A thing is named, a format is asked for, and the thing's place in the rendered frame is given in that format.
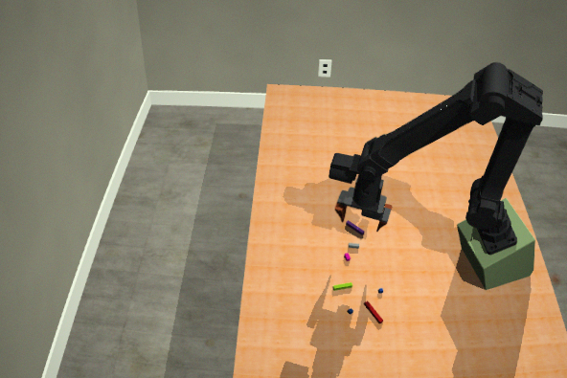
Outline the red rod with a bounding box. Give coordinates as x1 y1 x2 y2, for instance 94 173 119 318
364 301 383 324

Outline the lime green rod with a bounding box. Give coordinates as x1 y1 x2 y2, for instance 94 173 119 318
333 282 352 291

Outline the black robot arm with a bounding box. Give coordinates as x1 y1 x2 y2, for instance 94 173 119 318
329 62 543 255

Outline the purple rod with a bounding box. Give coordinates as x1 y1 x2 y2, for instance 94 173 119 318
346 220 365 235

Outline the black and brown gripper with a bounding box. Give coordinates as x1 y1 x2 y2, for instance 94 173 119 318
335 186 392 232

